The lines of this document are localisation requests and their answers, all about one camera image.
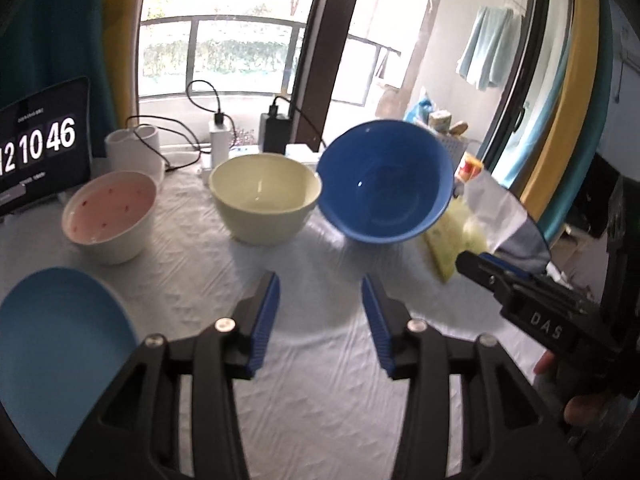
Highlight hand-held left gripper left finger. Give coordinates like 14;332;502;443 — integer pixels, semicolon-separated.
56;270;281;480

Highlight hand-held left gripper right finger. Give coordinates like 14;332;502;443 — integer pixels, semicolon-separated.
361;274;583;480

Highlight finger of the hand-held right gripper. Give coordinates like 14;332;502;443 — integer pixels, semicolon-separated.
456;251;523;311
477;253;547;287

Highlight cream bowl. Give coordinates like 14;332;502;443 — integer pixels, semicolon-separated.
208;153;322;246

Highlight dark blue bowl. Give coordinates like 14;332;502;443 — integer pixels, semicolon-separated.
317;120;455;245

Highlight pink spotted white bowl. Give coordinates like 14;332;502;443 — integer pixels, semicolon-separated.
61;171;158;266

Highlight large blue plate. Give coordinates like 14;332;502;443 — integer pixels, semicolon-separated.
0;267;139;476

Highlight person's right hand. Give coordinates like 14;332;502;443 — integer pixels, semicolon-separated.
534;352;618;431

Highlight grey cloth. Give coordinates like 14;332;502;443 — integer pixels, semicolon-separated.
495;220;552;277

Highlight yellow tissue pack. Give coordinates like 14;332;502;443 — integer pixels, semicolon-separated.
425;170;529;284

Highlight white textured tablecloth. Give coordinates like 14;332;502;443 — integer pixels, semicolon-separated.
0;155;566;480

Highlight orange lid jar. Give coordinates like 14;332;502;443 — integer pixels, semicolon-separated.
457;154;485;184

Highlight white plastic basket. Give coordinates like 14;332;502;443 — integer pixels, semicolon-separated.
435;130;482;171

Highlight white power strip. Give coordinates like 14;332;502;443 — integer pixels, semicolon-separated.
197;142;322;177

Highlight blue plastic bag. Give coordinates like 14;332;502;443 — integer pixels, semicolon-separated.
405;97;434;124

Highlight white charger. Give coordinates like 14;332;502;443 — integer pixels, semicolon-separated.
209;115;234;172

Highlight black charger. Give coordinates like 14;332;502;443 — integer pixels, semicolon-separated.
259;105;292;156

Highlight yellow curtain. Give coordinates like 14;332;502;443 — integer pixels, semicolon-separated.
102;0;147;127
520;0;601;222

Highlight teal curtain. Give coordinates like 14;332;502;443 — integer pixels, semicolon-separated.
0;0;119;147
542;0;627;242

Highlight white cylindrical holder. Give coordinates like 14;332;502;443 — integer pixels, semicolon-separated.
104;126;166;187

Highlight pale blue hanging towel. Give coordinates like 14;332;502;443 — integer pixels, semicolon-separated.
457;6;524;92

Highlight balcony railing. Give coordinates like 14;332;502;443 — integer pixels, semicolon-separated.
139;16;402;107

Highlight black tablet clock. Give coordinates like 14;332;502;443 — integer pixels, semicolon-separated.
0;76;92;217

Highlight black black-charger cable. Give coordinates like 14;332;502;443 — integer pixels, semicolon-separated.
275;94;332;147

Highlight black holder cable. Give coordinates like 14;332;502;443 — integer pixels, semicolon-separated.
125;116;204;172

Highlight black white-charger cable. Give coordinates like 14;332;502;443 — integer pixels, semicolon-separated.
186;80;226;127

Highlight black door frame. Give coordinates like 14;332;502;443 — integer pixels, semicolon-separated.
290;0;369;154

